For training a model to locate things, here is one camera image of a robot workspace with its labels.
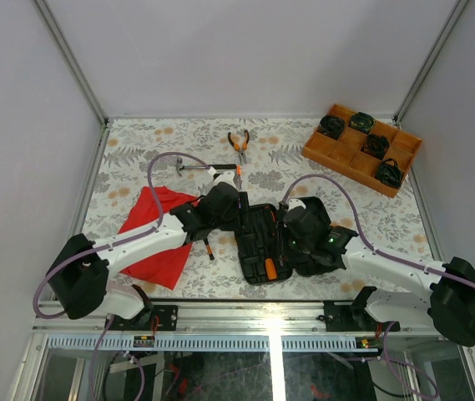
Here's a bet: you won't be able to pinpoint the black orange screwdriver large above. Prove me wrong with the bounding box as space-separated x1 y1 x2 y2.
267 210 284 266

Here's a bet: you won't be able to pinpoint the black plastic tool case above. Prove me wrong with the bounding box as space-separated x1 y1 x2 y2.
233 195 346 287

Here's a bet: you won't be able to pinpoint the small black orange screwdriver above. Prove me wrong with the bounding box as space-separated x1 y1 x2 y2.
203 238 215 261

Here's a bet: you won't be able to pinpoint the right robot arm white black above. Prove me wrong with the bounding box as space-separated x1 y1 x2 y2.
281 198 475 347

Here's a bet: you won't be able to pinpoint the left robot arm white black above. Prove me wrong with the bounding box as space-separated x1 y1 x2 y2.
47 182 240 330

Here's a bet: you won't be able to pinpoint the small orange tipped precision screwdriver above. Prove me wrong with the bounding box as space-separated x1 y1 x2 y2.
235 165 242 192

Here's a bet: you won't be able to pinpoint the small hammer black grip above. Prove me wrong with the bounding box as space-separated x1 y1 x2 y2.
175 157 238 176

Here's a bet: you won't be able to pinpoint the red cloth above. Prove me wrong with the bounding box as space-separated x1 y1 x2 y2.
119 186 196 290

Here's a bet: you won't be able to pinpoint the orange wooden divided tray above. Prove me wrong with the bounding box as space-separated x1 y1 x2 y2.
301 104 422 198

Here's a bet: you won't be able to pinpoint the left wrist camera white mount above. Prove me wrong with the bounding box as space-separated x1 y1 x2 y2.
207 166 237 189

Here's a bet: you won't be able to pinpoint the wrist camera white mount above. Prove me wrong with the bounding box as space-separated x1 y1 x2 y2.
280 198 306 212
207 166 237 189

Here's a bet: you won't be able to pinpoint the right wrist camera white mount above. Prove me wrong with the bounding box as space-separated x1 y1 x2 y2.
280 198 306 212

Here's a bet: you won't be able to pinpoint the orange handled pliers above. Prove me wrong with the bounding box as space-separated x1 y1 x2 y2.
227 129 250 165

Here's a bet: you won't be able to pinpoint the aluminium frame rail front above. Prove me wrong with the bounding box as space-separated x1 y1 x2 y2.
32 298 475 354

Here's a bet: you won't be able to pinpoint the rolled green strap right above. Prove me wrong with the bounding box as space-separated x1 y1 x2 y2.
373 158 406 187

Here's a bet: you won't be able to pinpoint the rolled green strap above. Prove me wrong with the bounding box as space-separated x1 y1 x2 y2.
348 111 376 134
373 158 406 187

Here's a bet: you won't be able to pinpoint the rolled dark strap middle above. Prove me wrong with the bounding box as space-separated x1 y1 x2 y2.
361 133 391 158

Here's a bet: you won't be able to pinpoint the rolled dark strap top-left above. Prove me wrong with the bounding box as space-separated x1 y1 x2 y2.
319 114 346 138

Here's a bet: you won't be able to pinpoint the rolled green strap top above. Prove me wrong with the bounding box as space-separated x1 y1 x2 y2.
348 111 376 134

